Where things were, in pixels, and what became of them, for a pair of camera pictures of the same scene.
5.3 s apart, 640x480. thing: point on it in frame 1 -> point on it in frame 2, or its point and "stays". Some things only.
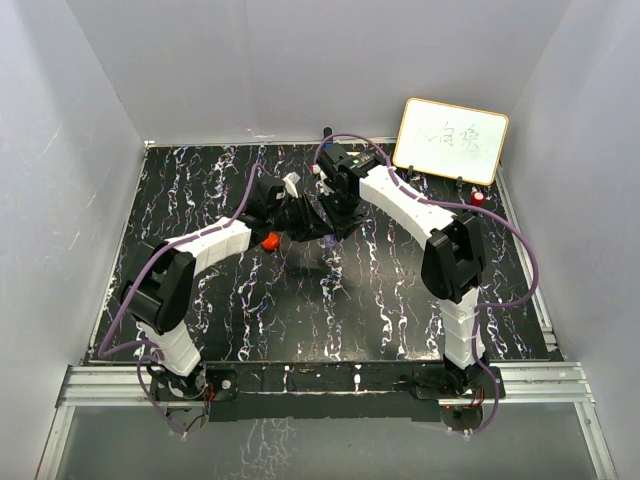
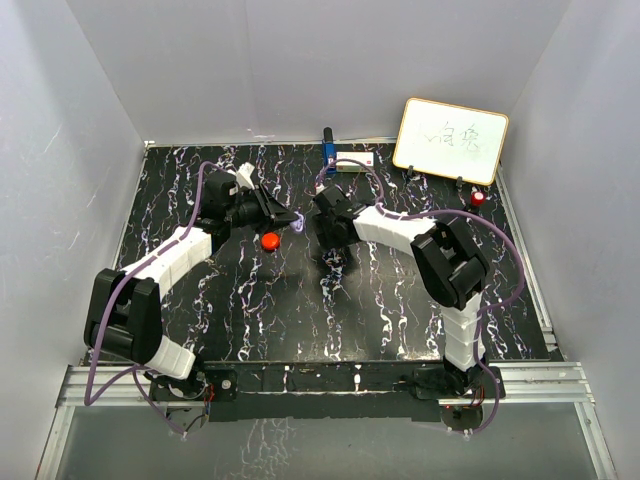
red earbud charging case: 272,242 stays
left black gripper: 310,226 -> 268,208
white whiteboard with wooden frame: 451,141 stays
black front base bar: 326,391 stays
